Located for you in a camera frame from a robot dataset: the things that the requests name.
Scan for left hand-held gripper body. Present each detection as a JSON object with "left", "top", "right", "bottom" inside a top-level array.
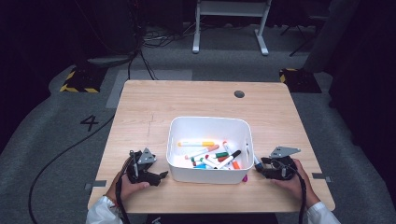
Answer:
[{"left": 125, "top": 147, "right": 159, "bottom": 185}]

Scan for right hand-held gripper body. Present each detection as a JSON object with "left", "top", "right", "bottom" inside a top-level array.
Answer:
[{"left": 268, "top": 146, "right": 302, "bottom": 181}]

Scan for dark-blue-capped white marker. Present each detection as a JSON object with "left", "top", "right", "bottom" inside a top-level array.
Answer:
[{"left": 252, "top": 154, "right": 264, "bottom": 171}]

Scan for black-capped white marker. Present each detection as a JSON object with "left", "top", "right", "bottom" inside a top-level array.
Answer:
[{"left": 217, "top": 149, "right": 242, "bottom": 171}]

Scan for orange-capped white marker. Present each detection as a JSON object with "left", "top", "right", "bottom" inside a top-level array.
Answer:
[{"left": 221, "top": 140, "right": 241, "bottom": 171}]

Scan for yellow-capped white marker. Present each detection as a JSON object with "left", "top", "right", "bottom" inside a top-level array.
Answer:
[{"left": 177, "top": 140, "right": 216, "bottom": 147}]

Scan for salmon-pink-capped white marker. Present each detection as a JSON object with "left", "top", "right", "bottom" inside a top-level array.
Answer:
[{"left": 184, "top": 144, "right": 220, "bottom": 161}]

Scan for red-capped white marker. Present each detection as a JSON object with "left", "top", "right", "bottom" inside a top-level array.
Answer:
[{"left": 204, "top": 154, "right": 222, "bottom": 169}]

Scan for white plastic storage bin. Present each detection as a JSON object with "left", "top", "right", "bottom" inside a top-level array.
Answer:
[{"left": 165, "top": 116, "right": 255, "bottom": 185}]

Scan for person's left hand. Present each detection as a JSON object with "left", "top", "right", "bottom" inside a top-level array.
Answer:
[{"left": 106, "top": 172, "right": 151, "bottom": 203}]

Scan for person's right hand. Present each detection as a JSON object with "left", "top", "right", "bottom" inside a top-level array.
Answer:
[{"left": 270, "top": 158, "right": 321, "bottom": 210}]

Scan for gray tape strip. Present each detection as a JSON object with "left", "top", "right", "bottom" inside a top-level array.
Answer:
[
  {"left": 312, "top": 172, "right": 332, "bottom": 183},
  {"left": 84, "top": 179, "right": 107, "bottom": 190}
]

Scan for yellow-black striped floor block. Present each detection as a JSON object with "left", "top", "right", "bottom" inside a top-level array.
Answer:
[
  {"left": 59, "top": 68, "right": 101, "bottom": 93},
  {"left": 278, "top": 68, "right": 322, "bottom": 94}
]

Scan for black tripod legs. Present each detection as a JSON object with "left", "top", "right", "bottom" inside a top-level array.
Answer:
[{"left": 279, "top": 15, "right": 328, "bottom": 58}]

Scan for gray curtain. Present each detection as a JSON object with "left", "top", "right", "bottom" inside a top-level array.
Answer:
[{"left": 303, "top": 0, "right": 362, "bottom": 73}]

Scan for right hand-held gripper black cable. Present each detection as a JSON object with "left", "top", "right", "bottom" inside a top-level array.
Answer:
[{"left": 281, "top": 161, "right": 308, "bottom": 224}]

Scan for hand-held gripper black cable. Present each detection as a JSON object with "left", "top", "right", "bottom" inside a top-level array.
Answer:
[
  {"left": 281, "top": 161, "right": 308, "bottom": 224},
  {"left": 115, "top": 155, "right": 134, "bottom": 224}
]

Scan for left hand-held gripper black cable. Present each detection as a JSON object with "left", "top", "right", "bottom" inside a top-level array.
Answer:
[{"left": 115, "top": 155, "right": 134, "bottom": 224}]

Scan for long black floor cable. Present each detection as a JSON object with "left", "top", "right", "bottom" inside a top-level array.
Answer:
[{"left": 28, "top": 114, "right": 116, "bottom": 224}]

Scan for tangle of black cables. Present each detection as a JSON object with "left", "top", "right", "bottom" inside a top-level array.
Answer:
[{"left": 141, "top": 22, "right": 200, "bottom": 49}]

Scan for white metal table frame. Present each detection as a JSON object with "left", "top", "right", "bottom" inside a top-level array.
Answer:
[{"left": 191, "top": 0, "right": 273, "bottom": 57}]

